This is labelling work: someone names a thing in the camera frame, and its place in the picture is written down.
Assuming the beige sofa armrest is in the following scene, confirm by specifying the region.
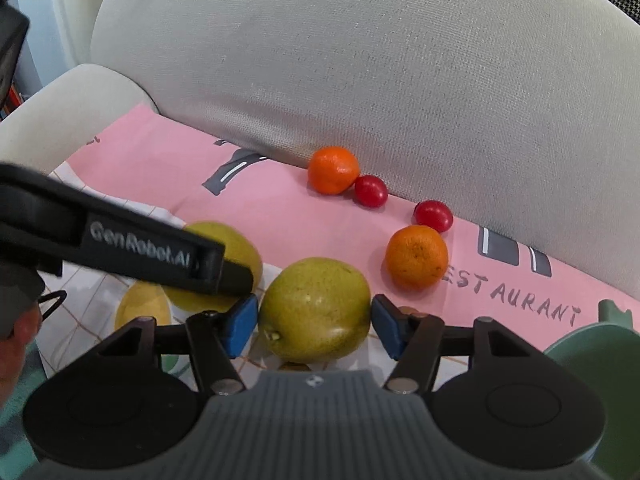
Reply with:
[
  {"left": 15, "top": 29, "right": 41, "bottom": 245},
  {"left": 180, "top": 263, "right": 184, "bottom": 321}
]
[{"left": 0, "top": 64, "right": 155, "bottom": 174}]

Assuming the orange mandarin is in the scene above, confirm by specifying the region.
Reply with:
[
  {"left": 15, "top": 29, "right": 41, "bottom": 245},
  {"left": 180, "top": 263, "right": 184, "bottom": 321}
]
[
  {"left": 384, "top": 226, "right": 449, "bottom": 292},
  {"left": 307, "top": 146, "right": 360, "bottom": 195}
]

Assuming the orange mandarin front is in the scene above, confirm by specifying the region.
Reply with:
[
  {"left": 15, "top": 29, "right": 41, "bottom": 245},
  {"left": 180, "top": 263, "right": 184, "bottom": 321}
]
[{"left": 384, "top": 226, "right": 449, "bottom": 292}]

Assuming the person's left hand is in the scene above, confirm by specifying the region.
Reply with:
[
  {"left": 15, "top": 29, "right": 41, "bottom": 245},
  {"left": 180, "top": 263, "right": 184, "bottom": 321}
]
[{"left": 0, "top": 304, "right": 42, "bottom": 405}]

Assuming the pink printed cloth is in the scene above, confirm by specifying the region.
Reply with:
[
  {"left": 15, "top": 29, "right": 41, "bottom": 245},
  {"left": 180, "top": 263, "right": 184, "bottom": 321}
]
[{"left": 53, "top": 106, "right": 639, "bottom": 349}]

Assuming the beige sofa back cushion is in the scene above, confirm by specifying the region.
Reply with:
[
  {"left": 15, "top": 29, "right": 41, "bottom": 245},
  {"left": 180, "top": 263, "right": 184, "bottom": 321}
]
[{"left": 91, "top": 0, "right": 639, "bottom": 296}]

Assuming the green plastic bowl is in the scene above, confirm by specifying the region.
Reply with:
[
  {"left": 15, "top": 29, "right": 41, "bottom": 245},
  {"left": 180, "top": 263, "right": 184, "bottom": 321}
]
[{"left": 546, "top": 299, "right": 640, "bottom": 479}]

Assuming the yellow lemon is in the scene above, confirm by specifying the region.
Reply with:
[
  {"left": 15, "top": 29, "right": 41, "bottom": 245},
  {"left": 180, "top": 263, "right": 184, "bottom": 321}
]
[{"left": 114, "top": 282, "right": 171, "bottom": 330}]

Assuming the black cable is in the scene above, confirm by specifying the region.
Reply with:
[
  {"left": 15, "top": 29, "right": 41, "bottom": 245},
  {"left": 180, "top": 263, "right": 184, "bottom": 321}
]
[{"left": 37, "top": 288, "right": 68, "bottom": 322}]

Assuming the red cherry tomato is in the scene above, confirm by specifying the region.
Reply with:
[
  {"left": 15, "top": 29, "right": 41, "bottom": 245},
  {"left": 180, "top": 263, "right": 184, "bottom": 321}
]
[
  {"left": 354, "top": 174, "right": 388, "bottom": 208},
  {"left": 413, "top": 200, "right": 454, "bottom": 233}
]

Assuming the large green pear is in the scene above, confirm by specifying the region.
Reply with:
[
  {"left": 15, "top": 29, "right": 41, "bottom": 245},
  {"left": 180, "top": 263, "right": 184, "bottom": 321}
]
[{"left": 258, "top": 257, "right": 371, "bottom": 364}]

